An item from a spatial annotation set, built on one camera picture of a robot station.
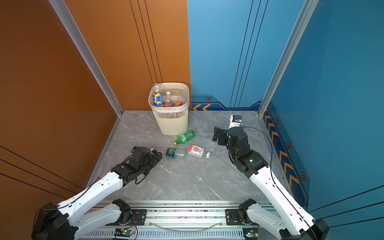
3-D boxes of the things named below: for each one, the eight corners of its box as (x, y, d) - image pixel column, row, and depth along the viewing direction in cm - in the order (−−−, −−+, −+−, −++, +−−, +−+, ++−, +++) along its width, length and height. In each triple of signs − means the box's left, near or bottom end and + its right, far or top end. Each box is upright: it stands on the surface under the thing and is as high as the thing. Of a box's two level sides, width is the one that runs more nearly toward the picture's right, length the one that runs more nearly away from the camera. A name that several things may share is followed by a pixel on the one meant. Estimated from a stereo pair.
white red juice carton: (187, 154, 97) (187, 151, 94) (190, 147, 101) (190, 143, 98) (201, 158, 96) (201, 155, 92) (204, 150, 99) (204, 147, 96)
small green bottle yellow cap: (175, 148, 101) (174, 144, 97) (172, 143, 103) (171, 138, 100) (196, 138, 106) (196, 134, 102) (192, 133, 109) (192, 129, 105)
